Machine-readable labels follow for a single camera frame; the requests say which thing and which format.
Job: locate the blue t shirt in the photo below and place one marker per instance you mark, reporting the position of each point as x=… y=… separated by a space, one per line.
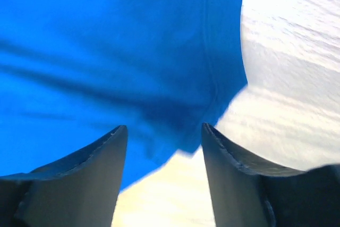
x=72 y=70

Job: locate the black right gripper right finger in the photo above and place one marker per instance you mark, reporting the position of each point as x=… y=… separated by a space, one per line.
x=248 y=190

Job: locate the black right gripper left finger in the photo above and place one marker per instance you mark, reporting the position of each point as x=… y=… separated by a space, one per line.
x=80 y=189

